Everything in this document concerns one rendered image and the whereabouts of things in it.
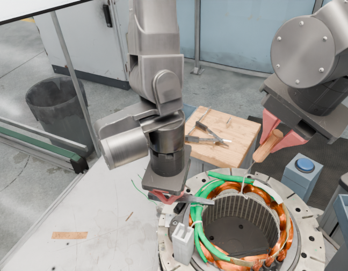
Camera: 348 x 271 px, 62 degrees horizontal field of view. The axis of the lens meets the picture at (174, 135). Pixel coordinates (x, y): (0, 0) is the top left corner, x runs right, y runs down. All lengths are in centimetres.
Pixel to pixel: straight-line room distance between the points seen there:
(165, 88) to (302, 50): 18
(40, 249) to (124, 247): 26
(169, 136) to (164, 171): 8
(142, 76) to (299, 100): 19
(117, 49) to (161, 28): 240
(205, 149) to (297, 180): 25
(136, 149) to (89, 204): 70
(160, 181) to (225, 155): 34
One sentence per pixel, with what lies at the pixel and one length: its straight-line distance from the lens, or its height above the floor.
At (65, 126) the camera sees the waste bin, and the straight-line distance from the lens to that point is 210.
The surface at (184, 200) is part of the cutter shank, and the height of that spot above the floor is 117.
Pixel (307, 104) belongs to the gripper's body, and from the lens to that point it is 35.
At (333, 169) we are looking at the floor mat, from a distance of 234.
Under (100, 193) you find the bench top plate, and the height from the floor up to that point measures 78.
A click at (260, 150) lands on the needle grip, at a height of 132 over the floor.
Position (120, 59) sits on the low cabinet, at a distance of 281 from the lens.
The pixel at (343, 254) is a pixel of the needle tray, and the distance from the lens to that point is 80.
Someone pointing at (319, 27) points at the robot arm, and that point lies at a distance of 25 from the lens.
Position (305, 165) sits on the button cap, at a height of 104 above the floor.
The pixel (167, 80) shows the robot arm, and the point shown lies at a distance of 37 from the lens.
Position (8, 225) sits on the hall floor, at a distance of 221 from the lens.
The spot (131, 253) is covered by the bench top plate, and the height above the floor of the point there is 78.
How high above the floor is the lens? 163
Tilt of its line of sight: 43 degrees down
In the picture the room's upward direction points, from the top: 4 degrees counter-clockwise
